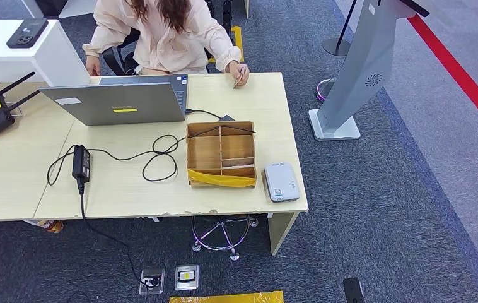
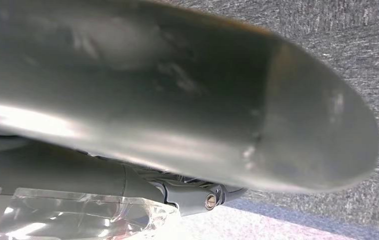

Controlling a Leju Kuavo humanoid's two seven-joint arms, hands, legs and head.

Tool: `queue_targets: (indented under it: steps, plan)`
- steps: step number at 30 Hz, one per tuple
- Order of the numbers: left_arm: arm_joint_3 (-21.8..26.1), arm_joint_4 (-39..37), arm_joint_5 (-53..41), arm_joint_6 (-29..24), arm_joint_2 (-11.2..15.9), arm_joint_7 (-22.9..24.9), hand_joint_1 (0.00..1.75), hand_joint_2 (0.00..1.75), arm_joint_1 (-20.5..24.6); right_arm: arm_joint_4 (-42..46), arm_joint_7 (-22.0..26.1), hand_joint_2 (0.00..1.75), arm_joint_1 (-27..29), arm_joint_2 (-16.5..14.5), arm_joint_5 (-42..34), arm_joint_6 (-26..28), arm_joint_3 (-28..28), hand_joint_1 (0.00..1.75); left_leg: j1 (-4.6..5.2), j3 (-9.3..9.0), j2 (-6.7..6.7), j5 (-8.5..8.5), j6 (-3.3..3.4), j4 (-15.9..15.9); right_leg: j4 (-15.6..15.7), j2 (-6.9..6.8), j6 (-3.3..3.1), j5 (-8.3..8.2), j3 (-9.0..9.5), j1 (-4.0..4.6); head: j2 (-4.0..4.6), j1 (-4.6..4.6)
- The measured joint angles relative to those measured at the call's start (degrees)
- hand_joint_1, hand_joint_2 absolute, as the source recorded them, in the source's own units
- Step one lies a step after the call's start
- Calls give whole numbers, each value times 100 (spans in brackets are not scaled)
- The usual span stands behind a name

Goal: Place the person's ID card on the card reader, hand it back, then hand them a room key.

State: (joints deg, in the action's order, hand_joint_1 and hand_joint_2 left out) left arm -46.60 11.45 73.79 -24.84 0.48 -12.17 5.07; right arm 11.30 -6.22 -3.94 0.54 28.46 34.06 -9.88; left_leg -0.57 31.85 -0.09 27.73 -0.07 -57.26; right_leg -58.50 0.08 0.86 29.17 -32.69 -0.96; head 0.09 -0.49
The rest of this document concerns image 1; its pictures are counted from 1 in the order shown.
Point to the person's left hand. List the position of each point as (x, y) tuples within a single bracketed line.
[(241, 73)]

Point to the person's right hand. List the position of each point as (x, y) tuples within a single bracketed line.
[(93, 66)]

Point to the yellow patterned hotel key card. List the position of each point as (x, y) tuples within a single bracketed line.
[(239, 78)]

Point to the person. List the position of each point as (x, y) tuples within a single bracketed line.
[(168, 37)]

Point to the white card reader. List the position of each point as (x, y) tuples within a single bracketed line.
[(281, 182)]

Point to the black office chair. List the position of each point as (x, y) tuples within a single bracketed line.
[(118, 58)]

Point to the yellow floor tape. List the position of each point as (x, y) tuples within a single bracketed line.
[(226, 298), (238, 42)]

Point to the grey laptop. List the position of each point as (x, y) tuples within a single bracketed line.
[(115, 103)]

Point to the small black device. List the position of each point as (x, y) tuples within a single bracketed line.
[(227, 118)]

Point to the black smartphone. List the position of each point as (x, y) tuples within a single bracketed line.
[(26, 33)]

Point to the round chrome base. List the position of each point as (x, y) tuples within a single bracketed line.
[(325, 89)]

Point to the wooden compartment box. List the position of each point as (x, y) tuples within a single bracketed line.
[(205, 152)]

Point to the black power adapter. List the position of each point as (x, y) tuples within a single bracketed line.
[(81, 164)]

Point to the grey kiosk stand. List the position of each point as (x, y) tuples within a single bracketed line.
[(365, 67)]

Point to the chrome stool base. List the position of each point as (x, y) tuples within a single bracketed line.
[(222, 234)]

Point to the orange snack packet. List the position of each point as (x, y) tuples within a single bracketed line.
[(51, 226)]

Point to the closed steel floor outlet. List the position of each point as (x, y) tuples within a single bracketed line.
[(186, 277)]

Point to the steel floor outlet with plug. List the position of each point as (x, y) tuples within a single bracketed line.
[(152, 281)]

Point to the red floor tape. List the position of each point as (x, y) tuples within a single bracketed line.
[(464, 77)]

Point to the black stanchion post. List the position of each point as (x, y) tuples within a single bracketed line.
[(336, 45)]

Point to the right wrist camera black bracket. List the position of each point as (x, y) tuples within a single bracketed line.
[(354, 290)]

